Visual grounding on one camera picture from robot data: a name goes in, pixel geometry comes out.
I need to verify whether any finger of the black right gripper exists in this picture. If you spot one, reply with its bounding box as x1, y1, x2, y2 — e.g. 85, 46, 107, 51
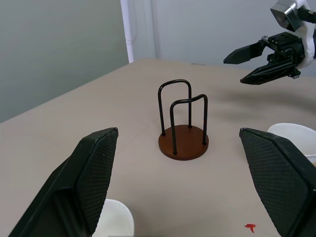
239, 58, 297, 86
223, 40, 266, 65

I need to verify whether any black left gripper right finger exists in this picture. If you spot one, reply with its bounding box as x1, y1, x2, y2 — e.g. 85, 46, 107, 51
238, 127, 316, 237

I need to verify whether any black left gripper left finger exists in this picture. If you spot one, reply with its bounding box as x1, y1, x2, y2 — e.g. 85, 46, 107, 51
7, 127, 119, 237

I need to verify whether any white paper cup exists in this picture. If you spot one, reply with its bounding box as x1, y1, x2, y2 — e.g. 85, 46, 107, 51
92, 198, 135, 237
267, 122, 316, 168

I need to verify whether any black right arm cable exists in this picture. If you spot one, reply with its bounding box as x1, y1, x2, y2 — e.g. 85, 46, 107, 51
300, 8, 316, 25

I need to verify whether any wire rack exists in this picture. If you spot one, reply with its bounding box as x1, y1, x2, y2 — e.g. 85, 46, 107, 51
157, 79, 210, 161

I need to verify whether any white vertical post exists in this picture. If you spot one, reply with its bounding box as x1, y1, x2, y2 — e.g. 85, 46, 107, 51
120, 0, 136, 63

